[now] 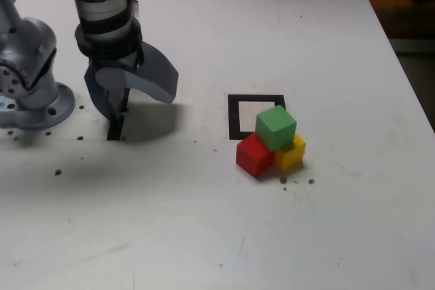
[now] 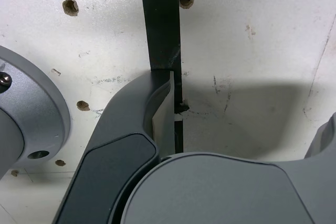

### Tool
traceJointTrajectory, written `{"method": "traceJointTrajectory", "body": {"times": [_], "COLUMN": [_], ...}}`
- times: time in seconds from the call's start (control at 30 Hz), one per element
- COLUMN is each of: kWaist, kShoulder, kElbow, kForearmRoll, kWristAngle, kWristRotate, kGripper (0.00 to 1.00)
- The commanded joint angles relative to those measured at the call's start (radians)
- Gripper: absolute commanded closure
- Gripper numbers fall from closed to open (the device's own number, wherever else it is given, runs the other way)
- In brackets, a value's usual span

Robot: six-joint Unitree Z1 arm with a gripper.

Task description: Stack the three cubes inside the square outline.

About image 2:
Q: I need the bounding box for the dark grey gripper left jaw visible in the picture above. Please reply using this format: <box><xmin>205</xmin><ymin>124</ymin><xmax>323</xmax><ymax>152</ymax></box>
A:
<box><xmin>52</xmin><ymin>69</ymin><xmax>175</xmax><ymax>224</ymax></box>

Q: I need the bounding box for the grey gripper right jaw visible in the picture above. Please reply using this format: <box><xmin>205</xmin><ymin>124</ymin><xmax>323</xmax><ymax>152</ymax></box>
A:
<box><xmin>112</xmin><ymin>112</ymin><xmax>336</xmax><ymax>224</ymax></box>

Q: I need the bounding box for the black tape strip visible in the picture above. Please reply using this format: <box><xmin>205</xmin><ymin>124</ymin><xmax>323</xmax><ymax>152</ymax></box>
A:
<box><xmin>141</xmin><ymin>0</ymin><xmax>190</xmax><ymax>154</ymax></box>

